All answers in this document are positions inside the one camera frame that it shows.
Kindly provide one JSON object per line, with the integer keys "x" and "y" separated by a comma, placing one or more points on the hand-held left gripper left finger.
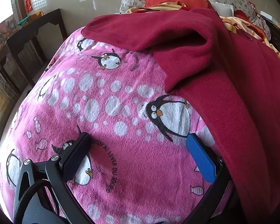
{"x": 75, "y": 161}

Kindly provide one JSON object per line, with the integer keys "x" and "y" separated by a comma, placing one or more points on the white pillow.
{"x": 221, "y": 8}

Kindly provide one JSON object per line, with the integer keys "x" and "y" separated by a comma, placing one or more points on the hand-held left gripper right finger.
{"x": 200, "y": 158}

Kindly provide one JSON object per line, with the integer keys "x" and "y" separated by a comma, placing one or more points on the orange basket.
{"x": 34, "y": 16}

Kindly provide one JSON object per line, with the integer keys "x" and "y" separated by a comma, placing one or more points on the green cloth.
{"x": 23, "y": 21}

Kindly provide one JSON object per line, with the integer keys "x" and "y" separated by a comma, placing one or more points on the stack of colourful boxes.
{"x": 4, "y": 31}

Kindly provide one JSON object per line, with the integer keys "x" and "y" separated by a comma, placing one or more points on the pink penguin print blanket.
{"x": 130, "y": 168}

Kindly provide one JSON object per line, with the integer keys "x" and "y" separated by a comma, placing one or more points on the dark wooden table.
{"x": 37, "y": 31}

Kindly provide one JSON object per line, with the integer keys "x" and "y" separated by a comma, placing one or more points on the dark wooden nightstand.
{"x": 277, "y": 39}

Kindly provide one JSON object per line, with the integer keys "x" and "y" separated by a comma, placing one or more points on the dark wooden cabinet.
{"x": 2, "y": 93}

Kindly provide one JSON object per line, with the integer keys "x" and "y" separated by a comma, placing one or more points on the yellow orange blanket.
{"x": 256, "y": 30}

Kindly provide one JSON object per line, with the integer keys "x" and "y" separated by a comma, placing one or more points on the red wall sign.
{"x": 28, "y": 4}

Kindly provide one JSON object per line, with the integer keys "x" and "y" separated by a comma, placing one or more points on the maroon fleece garment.
{"x": 224, "y": 74}

